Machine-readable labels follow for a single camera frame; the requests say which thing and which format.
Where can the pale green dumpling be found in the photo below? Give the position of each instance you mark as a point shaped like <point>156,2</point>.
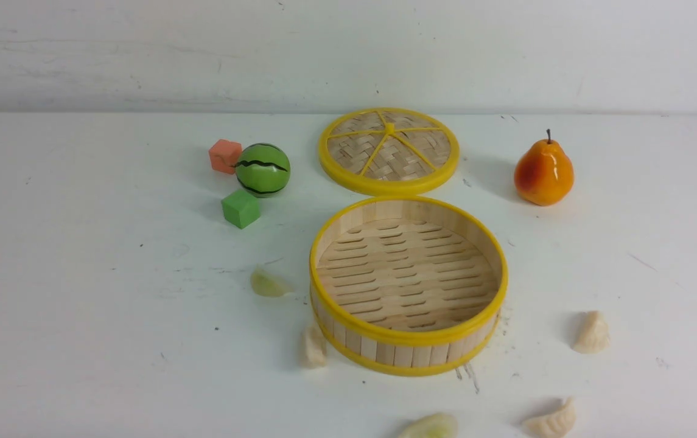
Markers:
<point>436,425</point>
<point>267,284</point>

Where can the white dumpling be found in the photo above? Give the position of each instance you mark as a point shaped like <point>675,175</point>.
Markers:
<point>594,336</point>
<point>558,423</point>
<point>313,348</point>

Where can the pale green dumpling bottom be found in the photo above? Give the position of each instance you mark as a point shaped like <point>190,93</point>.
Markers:
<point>436,425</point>

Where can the woven bamboo steamer lid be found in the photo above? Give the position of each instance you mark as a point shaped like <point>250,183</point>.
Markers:
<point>388,152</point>

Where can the bamboo steamer tray yellow rim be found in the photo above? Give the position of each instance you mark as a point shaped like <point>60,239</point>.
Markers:
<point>408,285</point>

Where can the green striped watermelon ball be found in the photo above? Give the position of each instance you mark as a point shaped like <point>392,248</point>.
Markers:
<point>263,169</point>

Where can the green foam cube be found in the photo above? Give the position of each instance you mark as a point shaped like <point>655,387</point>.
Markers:
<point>241,208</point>

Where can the orange foam cube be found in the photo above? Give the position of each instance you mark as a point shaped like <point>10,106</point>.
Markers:
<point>223,156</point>

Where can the orange yellow toy pear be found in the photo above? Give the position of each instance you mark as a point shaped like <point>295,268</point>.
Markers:
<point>544,175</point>

